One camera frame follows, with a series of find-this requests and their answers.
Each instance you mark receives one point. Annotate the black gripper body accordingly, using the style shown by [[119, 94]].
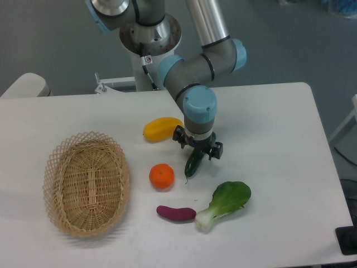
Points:
[[194, 140]]

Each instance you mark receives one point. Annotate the woven wicker basket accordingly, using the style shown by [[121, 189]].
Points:
[[86, 184]]

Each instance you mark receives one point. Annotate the white furniture at right edge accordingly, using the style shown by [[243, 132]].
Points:
[[345, 126]]

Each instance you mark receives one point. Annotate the yellow mango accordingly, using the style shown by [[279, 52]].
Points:
[[161, 128]]

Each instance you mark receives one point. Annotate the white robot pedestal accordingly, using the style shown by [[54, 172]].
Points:
[[147, 46]]

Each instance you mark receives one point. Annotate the green bok choy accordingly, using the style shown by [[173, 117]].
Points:
[[227, 198]]

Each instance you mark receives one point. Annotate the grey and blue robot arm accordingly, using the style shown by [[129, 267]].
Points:
[[185, 80]]

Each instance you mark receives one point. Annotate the orange mandarin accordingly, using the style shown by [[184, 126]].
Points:
[[161, 176]]

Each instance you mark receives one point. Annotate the black device at table edge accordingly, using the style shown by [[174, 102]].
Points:
[[346, 237]]

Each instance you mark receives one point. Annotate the white chair armrest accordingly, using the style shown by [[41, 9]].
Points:
[[28, 85]]

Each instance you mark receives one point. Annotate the green cucumber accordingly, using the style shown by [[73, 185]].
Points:
[[196, 157]]

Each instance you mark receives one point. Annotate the blue plastic bag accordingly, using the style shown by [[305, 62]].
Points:
[[341, 8]]

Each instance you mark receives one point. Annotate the purple sweet potato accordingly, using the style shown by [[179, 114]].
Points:
[[176, 214]]

